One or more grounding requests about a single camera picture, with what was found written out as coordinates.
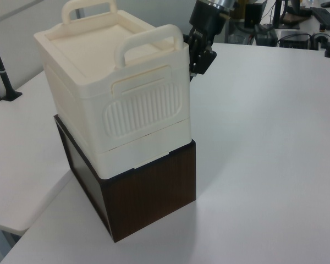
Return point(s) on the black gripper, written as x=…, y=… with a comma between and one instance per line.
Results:
x=207, y=17

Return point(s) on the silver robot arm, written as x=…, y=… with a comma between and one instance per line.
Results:
x=222, y=2

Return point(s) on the cream plastic storage cabinet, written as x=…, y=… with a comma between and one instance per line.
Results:
x=99, y=68

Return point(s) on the brass coloured cylinder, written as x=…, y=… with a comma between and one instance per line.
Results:
x=239, y=11

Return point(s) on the tall black box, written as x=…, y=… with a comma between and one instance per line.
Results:
x=254, y=13

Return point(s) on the black equipment box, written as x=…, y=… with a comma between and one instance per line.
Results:
x=265, y=35

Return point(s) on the black monitor stand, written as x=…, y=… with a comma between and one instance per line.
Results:
x=281, y=13

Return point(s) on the flat black device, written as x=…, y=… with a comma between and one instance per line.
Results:
x=294, y=41

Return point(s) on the brown wooden board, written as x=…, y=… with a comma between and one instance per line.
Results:
x=291, y=17

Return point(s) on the black keyboard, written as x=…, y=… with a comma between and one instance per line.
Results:
x=324, y=16

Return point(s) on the black computer mouse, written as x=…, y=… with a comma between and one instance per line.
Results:
x=326, y=4

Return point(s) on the dark wooden box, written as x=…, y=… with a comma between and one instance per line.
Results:
x=154, y=192

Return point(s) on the white side table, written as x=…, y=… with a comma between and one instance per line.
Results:
x=22, y=165

